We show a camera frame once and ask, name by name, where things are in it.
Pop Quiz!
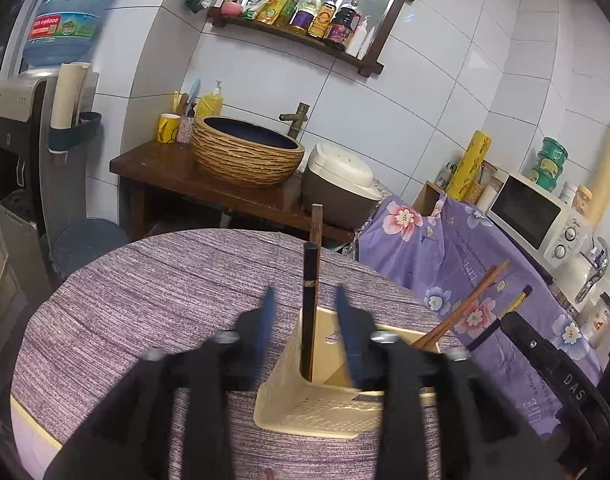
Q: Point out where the white microwave oven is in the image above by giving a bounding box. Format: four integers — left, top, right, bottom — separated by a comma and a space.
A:
487, 170, 593, 273

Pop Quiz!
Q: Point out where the water dispenser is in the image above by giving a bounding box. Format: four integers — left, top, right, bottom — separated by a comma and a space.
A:
0, 70, 100, 281

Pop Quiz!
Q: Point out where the purple floral cloth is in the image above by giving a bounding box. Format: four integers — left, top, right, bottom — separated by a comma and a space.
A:
355, 192, 603, 441

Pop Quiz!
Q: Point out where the blue cup tube holder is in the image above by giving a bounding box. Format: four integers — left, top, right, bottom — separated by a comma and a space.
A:
46, 111, 103, 153

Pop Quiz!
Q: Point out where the yellow soap pump bottle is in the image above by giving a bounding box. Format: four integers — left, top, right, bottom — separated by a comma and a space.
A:
197, 80, 224, 118

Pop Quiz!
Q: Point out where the dark blue trash bin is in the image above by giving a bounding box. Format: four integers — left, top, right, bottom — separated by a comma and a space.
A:
52, 217, 130, 281

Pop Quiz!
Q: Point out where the woven pattern sink basin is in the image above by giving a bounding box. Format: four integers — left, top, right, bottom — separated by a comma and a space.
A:
190, 115, 306, 190

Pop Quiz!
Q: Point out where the tall yellow paper cup stack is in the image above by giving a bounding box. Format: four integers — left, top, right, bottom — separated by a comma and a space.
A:
582, 110, 610, 226

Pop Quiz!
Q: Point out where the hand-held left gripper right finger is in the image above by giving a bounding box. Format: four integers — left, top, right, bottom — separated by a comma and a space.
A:
335, 285, 568, 480

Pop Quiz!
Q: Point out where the brass faucet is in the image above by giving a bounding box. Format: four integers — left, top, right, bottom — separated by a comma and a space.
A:
278, 102, 310, 141

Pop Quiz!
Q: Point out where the yellow seasoning pouch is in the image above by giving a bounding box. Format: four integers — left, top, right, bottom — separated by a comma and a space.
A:
255, 0, 288, 26

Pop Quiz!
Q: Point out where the purple label bottle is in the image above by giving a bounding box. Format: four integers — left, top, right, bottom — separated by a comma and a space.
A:
289, 0, 323, 36

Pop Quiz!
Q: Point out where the white kettle with chrome handle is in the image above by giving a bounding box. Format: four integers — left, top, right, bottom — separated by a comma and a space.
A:
565, 235, 610, 306

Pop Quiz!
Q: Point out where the light wooden box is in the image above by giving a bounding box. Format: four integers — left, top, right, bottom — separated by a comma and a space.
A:
412, 180, 448, 216

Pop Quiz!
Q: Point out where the dark wooden wall shelf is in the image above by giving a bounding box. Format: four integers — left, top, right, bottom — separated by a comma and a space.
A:
207, 0, 418, 78

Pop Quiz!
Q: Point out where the yellow wrap roll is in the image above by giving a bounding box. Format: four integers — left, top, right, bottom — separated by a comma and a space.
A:
445, 130, 494, 201

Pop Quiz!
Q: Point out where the orange label bottle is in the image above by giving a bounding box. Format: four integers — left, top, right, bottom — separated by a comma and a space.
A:
307, 0, 340, 40

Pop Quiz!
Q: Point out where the green capped oil bottle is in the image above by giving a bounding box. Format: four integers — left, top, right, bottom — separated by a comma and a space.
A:
277, 0, 303, 28

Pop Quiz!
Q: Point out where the orange lidded jar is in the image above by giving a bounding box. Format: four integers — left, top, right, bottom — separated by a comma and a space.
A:
572, 185, 593, 218

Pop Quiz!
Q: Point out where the cream paper cup tube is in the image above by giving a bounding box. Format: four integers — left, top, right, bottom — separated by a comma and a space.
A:
50, 61, 92, 128

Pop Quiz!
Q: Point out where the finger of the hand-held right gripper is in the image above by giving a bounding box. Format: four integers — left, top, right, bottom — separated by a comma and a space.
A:
465, 311, 610, 429

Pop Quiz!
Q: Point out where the white plastic bottle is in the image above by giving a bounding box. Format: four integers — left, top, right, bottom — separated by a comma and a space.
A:
345, 16, 370, 58
357, 25, 376, 60

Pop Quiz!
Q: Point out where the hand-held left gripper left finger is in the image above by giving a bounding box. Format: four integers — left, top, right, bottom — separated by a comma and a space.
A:
42, 286, 278, 480

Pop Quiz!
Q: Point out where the beige plastic utensil holder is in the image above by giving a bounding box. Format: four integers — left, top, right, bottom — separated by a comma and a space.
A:
254, 310, 443, 441

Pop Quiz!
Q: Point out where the yellow mug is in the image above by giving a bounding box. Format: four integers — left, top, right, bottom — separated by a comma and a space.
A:
157, 113, 182, 145

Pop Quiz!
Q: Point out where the blue water jug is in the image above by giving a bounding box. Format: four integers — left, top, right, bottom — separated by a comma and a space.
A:
22, 0, 130, 68

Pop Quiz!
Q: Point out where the dark soy sauce bottle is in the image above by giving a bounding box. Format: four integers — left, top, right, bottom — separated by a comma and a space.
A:
326, 0, 363, 51

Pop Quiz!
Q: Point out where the black chopstick with gold band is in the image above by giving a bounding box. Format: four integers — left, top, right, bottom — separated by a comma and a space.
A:
300, 241, 320, 383
495, 285, 533, 318

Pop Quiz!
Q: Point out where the milk tea cup with straw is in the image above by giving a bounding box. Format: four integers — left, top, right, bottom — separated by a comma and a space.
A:
582, 292, 610, 346

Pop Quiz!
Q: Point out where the dark wooden sink counter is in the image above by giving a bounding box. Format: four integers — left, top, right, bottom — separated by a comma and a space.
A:
110, 140, 358, 246

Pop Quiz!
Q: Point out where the white brown rice cooker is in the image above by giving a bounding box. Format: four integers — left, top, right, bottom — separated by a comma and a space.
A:
300, 142, 383, 228

